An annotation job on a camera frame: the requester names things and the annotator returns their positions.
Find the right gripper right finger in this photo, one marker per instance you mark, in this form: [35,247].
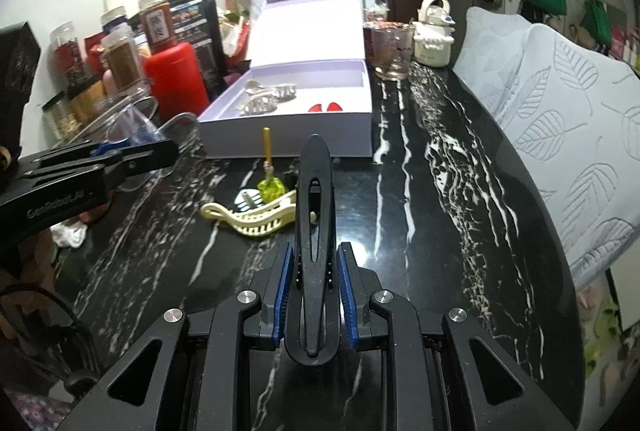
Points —
[440,372]

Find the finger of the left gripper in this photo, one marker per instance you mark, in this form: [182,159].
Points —
[114,172]
[81,153]

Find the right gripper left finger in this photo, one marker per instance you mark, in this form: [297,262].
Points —
[187,371]

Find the clear plastic hair clip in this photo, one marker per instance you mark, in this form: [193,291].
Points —
[138,121]

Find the black hair claw clip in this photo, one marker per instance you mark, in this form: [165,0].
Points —
[312,333]

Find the cream hair claw clip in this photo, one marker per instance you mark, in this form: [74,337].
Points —
[261,221]

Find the green flower gold hairpin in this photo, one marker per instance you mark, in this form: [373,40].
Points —
[270,187]

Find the small white striped hair clip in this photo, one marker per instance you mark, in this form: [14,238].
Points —
[248,199]

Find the red cylindrical canister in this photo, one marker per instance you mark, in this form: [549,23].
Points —
[177,83]

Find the brown spice plastic jar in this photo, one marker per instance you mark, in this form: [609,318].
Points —
[123,59]

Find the orange peel labelled jar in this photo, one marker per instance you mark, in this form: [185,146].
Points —
[156,20]

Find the black snack bag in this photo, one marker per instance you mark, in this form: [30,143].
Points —
[196,22]

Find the pearl silver hair claw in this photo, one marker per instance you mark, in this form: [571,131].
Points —
[283,92]

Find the lavender gift box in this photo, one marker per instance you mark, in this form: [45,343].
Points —
[318,46]

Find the near leaf pattern chair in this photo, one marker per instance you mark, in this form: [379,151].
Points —
[573,116]

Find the leaf pattern chair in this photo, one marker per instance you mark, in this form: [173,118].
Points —
[573,116]
[491,53]

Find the glass mug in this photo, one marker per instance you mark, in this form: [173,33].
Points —
[392,51]

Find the far leaf pattern chair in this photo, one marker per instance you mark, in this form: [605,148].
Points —
[491,53]

